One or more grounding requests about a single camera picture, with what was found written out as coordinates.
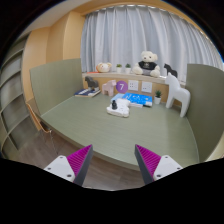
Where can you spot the grey-green left desk partition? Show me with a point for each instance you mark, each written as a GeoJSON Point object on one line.
{"type": "Point", "coordinates": [55, 82]}

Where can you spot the white power strip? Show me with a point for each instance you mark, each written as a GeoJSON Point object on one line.
{"type": "Point", "coordinates": [122, 108]}

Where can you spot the white sheer curtain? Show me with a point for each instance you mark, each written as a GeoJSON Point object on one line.
{"type": "Point", "coordinates": [120, 34]}

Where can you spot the white wall socket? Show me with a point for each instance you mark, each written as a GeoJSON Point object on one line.
{"type": "Point", "coordinates": [133, 85]}
{"type": "Point", "coordinates": [146, 87]}

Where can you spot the small potted plant left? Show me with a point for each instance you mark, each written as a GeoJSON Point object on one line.
{"type": "Point", "coordinates": [119, 68]}

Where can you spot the purple round number sign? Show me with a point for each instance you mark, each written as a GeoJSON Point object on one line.
{"type": "Point", "coordinates": [121, 86]}

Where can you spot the black charger plug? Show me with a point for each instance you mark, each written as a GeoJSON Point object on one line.
{"type": "Point", "coordinates": [114, 105]}

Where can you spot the wooden chair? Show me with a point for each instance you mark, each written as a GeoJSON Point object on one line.
{"type": "Point", "coordinates": [43, 127]}

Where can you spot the small potted plant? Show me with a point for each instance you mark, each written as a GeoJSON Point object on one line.
{"type": "Point", "coordinates": [119, 68]}
{"type": "Point", "coordinates": [127, 68]}

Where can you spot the dark grey wooden horse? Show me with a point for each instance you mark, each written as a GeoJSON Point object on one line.
{"type": "Point", "coordinates": [92, 84]}

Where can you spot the white wall socket right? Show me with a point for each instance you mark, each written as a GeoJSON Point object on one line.
{"type": "Point", "coordinates": [146, 87]}

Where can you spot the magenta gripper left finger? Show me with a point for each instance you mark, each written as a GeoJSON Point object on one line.
{"type": "Point", "coordinates": [73, 167]}

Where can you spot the pink wooden horse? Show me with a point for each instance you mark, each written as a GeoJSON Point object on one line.
{"type": "Point", "coordinates": [108, 88]}

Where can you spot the small black horse figurine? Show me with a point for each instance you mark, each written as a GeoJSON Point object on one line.
{"type": "Point", "coordinates": [170, 70]}

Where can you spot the grey-green right desk partition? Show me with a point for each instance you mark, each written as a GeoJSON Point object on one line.
{"type": "Point", "coordinates": [206, 111]}

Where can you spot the cream teddy bear black shirt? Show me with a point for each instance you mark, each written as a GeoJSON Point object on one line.
{"type": "Point", "coordinates": [147, 66]}

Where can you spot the plush bear head toy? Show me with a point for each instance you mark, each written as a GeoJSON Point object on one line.
{"type": "Point", "coordinates": [103, 67]}

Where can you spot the small potted plant right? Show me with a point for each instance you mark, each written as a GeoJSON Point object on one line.
{"type": "Point", "coordinates": [127, 68]}

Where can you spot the potted plant on desk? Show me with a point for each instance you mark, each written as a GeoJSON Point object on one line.
{"type": "Point", "coordinates": [157, 97]}

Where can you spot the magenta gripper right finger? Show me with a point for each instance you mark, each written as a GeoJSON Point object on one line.
{"type": "Point", "coordinates": [153, 166]}

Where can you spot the grey-green desk partition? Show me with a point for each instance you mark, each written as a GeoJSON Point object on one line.
{"type": "Point", "coordinates": [206, 111]}
{"type": "Point", "coordinates": [55, 82]}

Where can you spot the white wall socket left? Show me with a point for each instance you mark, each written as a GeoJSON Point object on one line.
{"type": "Point", "coordinates": [133, 85]}

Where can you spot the grey wall shelf unit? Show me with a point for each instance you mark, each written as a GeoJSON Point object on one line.
{"type": "Point", "coordinates": [16, 125]}

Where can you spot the blue book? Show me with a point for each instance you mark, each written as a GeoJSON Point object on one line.
{"type": "Point", "coordinates": [137, 100]}

